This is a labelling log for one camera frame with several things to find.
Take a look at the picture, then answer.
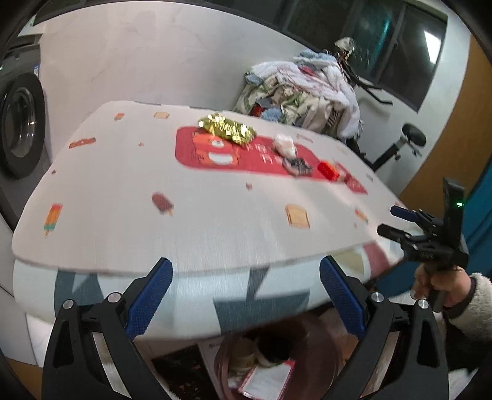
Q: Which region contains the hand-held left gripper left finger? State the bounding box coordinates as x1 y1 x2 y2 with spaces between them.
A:
42 257 173 400

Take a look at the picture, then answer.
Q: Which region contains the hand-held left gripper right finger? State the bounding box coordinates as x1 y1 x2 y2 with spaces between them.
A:
319 256 450 400

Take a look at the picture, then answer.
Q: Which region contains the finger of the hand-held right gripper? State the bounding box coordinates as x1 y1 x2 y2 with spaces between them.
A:
390 206 425 224
377 225 414 244

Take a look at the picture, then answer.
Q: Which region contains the brown plastic bin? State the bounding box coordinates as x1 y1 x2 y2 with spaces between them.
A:
215 313 347 400

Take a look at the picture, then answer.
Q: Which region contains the person's right forearm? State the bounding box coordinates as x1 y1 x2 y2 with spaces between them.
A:
442 272 492 347

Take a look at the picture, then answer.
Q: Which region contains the person's right hand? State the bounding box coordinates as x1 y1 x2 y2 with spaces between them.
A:
411 263 473 312

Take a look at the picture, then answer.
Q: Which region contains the teal curtain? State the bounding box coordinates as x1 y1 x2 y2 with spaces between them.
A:
459 154 492 278

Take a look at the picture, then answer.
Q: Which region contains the geometric patterned tablecloth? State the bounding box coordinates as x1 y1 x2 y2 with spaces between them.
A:
13 240 408 341

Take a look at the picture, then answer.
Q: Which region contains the printed white table mat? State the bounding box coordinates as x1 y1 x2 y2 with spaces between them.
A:
11 101 408 275

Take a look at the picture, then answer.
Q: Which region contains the black exercise bike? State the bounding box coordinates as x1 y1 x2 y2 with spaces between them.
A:
323 36 427 172

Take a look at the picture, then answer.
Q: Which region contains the small red packet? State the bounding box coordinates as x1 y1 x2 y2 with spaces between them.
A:
317 161 342 181

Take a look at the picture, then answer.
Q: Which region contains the dark crumpled wrapper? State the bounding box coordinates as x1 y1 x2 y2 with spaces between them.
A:
282 156 313 177

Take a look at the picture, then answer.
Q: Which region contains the small white pink wrapper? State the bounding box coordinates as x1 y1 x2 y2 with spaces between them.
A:
274 134 296 156

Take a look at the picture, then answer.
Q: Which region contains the pile of clothes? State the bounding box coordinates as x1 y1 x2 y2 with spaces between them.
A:
234 50 364 141

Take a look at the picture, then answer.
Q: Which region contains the dark framed window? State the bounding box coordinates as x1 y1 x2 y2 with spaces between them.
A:
280 0 448 112

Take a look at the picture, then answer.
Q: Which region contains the gold foil wrapper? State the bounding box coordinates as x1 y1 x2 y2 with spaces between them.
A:
198 113 257 146

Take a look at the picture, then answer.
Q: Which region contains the grey washing machine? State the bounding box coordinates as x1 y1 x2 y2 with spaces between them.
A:
0 33 52 231

